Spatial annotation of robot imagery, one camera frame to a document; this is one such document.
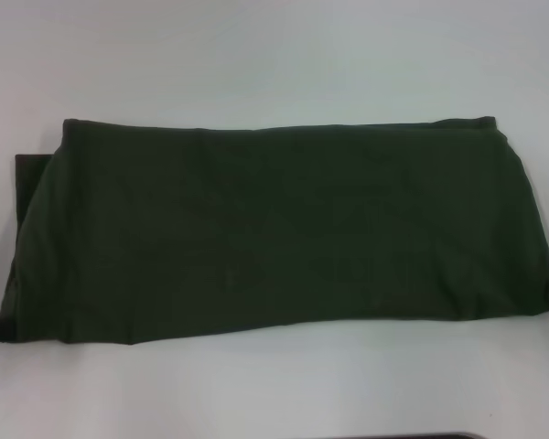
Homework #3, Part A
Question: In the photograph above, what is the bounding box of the dark green printed t-shirt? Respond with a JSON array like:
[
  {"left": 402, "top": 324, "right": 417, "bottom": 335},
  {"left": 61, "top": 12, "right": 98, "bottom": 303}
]
[{"left": 4, "top": 116, "right": 549, "bottom": 347}]

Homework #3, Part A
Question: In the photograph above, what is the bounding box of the dark grey robot base edge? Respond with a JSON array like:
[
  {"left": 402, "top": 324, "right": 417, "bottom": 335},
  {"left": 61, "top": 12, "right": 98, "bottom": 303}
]
[{"left": 414, "top": 432, "right": 486, "bottom": 439}]

